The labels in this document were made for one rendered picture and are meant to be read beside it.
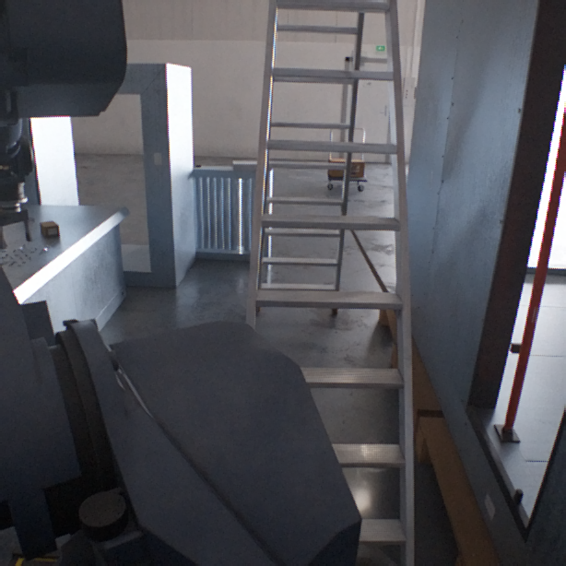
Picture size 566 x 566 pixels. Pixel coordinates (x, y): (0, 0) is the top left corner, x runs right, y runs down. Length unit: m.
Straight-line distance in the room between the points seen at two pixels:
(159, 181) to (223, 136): 7.85
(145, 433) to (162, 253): 3.08
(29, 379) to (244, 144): 10.73
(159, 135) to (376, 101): 8.14
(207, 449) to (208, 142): 10.90
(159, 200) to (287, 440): 3.03
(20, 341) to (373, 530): 1.18
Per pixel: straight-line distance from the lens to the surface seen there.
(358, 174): 7.88
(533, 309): 1.60
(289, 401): 0.76
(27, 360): 0.75
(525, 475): 1.69
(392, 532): 1.63
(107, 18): 1.22
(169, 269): 3.75
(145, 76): 3.56
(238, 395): 0.75
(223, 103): 11.35
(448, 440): 2.09
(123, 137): 11.99
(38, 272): 2.36
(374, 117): 11.26
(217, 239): 4.42
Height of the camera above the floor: 1.40
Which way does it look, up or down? 21 degrees down
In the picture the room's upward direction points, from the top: 2 degrees clockwise
